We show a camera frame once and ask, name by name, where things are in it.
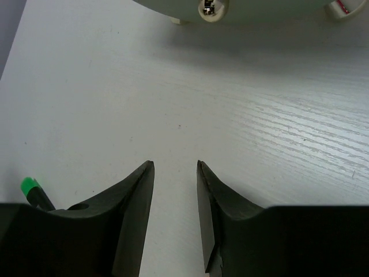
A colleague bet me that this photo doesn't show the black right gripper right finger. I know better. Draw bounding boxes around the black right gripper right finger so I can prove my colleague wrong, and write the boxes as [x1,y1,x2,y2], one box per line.
[197,161,368,276]

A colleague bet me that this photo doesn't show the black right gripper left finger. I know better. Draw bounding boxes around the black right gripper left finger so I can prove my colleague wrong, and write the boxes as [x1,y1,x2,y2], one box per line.
[1,161,155,276]

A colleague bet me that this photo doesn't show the green highlighter marker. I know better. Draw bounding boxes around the green highlighter marker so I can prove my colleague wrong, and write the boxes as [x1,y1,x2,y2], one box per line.
[21,177,55,212]

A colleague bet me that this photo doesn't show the cream round drawer container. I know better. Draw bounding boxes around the cream round drawer container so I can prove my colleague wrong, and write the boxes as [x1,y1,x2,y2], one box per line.
[137,0,368,25]

